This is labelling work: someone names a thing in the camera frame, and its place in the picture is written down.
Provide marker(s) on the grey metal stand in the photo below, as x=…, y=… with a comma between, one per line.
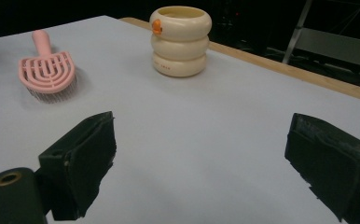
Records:
x=336, y=46

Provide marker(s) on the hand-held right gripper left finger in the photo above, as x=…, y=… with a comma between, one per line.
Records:
x=81, y=161

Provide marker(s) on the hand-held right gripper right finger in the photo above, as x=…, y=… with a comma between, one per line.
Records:
x=336, y=168

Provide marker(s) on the white table mat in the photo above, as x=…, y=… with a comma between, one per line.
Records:
x=200, y=124

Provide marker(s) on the cream ringed cup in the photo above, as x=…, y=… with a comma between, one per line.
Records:
x=179, y=46

